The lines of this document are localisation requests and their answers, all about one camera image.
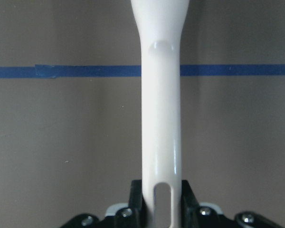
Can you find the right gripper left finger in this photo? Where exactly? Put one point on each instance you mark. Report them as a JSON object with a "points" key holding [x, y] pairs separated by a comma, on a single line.
{"points": [[133, 215]]}

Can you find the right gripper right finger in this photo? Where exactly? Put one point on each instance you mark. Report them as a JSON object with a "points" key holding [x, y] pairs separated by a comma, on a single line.
{"points": [[196, 214]]}

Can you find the beige hand brush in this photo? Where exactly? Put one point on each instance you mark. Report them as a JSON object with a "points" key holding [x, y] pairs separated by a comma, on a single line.
{"points": [[160, 24]]}

